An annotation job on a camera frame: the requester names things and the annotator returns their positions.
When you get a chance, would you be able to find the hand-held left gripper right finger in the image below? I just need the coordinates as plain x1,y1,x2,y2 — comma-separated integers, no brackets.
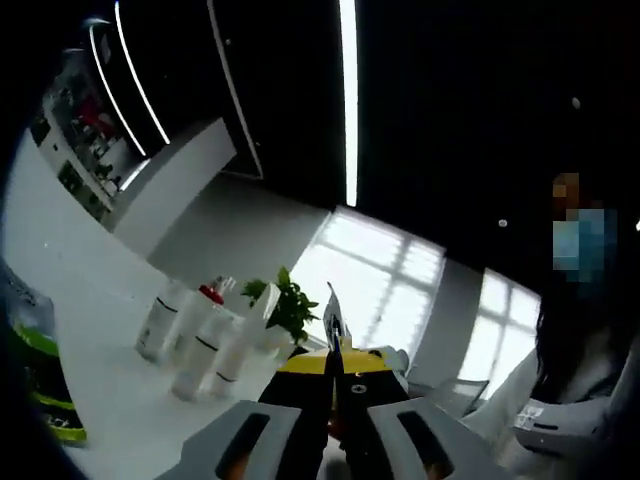
332,347,506,480

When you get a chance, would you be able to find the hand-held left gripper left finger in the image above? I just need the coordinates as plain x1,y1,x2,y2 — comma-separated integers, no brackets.
154,348,335,480

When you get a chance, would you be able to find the white skincare tube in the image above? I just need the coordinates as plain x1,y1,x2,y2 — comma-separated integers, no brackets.
209,282,282,400

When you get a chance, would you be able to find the silver skincare bottle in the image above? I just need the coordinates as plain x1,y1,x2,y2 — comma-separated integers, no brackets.
171,299,226,402

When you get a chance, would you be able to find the small blue white skincare sachet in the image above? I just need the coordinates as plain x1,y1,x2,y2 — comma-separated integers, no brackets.
322,281,352,361

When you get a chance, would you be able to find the clear red-cap skincare bottle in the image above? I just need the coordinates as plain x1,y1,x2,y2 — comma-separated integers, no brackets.
197,274,237,321

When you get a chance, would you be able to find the white red-label skincare bottle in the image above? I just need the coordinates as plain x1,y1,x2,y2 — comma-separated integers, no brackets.
134,278,187,365

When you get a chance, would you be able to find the black green skincare sachet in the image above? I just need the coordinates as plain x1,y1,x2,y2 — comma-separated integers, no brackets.
8,293,89,447

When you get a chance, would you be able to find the green potted plant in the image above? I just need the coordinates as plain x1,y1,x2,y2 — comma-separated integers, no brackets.
241,265,321,347

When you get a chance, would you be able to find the large bright window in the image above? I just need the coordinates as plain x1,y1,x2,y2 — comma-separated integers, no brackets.
456,268,542,399
288,206,447,369

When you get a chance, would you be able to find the white chest-worn device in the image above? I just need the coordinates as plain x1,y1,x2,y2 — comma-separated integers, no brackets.
513,394,617,454

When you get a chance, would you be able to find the person's torso in white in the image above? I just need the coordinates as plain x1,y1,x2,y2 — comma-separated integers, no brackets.
462,279,640,480

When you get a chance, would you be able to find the long ceiling light strip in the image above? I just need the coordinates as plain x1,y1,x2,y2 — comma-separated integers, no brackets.
338,0,360,209

